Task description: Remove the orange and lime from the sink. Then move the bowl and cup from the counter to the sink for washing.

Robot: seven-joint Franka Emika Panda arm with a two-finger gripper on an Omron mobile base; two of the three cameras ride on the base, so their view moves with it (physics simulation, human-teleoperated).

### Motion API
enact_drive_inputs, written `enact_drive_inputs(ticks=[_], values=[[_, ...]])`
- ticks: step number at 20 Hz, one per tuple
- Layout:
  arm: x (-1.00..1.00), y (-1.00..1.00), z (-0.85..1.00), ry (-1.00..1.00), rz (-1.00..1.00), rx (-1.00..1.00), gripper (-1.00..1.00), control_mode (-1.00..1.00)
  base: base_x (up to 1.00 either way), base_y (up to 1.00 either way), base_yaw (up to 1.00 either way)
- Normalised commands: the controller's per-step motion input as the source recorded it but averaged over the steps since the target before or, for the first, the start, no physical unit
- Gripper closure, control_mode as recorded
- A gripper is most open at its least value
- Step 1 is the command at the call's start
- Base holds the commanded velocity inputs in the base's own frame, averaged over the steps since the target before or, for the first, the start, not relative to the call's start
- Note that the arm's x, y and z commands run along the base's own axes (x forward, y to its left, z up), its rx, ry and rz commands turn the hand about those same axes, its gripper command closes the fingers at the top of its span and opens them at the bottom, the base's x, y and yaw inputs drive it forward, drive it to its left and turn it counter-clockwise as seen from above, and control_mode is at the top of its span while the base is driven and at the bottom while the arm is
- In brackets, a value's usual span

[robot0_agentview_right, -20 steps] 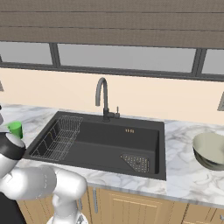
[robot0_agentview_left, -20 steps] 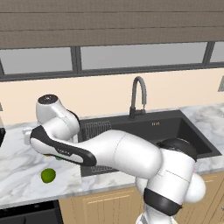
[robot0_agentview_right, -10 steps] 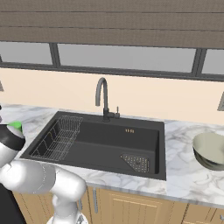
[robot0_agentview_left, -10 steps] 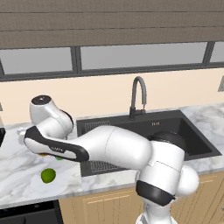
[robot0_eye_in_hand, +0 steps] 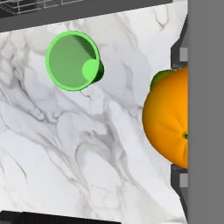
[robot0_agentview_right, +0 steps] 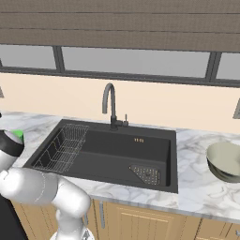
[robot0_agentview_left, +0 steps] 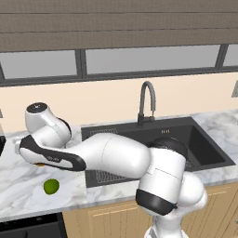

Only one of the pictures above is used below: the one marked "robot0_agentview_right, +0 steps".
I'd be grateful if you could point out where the pale green bowl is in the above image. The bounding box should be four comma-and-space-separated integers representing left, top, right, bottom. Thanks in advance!
205, 142, 240, 184

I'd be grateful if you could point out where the dark grey wall fitting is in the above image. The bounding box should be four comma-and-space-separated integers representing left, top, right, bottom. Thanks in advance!
232, 98, 240, 120

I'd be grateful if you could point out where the grey sink drain strainer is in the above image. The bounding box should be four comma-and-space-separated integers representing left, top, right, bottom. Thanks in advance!
128, 164, 161, 187

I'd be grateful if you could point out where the dark grey curved tap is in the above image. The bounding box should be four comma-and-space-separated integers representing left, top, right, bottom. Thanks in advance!
101, 82, 130, 132

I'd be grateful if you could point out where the wire dish basket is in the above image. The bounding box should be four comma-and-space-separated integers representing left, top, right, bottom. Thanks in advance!
32, 123, 90, 173

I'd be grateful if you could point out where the dark grey framed window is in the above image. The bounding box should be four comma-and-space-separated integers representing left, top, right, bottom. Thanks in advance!
0, 43, 240, 89

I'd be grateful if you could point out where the light wood cupboard door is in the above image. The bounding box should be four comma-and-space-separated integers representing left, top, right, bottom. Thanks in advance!
11, 201, 97, 240
193, 217, 240, 240
98, 200, 189, 240

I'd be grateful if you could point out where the black kitchen sink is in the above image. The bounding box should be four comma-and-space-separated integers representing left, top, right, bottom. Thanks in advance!
22, 118, 179, 194

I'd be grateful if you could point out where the brown window blind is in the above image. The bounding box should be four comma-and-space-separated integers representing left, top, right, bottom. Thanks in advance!
0, 0, 240, 53

